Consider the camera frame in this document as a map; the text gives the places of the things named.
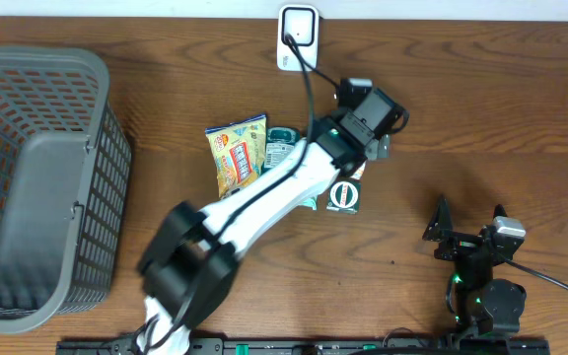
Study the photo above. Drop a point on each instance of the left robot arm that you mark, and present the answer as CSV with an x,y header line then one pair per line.
x,y
191,263

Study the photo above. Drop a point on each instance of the grey plastic shopping basket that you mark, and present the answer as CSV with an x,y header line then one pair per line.
x,y
64,171

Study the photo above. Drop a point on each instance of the small white red packet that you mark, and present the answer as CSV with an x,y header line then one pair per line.
x,y
359,172

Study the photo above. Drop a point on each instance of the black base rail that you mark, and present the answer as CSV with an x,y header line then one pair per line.
x,y
219,346

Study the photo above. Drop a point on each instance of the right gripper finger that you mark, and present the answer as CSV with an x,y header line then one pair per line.
x,y
440,225
499,211

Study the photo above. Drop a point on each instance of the teal mouthwash bottle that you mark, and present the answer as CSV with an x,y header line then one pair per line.
x,y
280,142

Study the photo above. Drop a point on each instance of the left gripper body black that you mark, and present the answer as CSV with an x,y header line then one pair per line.
x,y
344,107

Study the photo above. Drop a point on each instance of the yellow snack bag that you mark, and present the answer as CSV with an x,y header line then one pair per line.
x,y
238,150

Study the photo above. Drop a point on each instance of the teal wet wipes pack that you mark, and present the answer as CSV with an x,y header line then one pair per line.
x,y
311,202

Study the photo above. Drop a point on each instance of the white barcode scanner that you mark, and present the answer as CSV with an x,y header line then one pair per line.
x,y
302,23

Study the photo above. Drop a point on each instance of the green small box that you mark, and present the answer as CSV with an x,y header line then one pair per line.
x,y
344,196

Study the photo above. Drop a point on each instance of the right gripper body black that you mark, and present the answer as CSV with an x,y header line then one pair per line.
x,y
459,246

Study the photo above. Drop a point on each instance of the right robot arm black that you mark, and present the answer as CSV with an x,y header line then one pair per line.
x,y
483,304

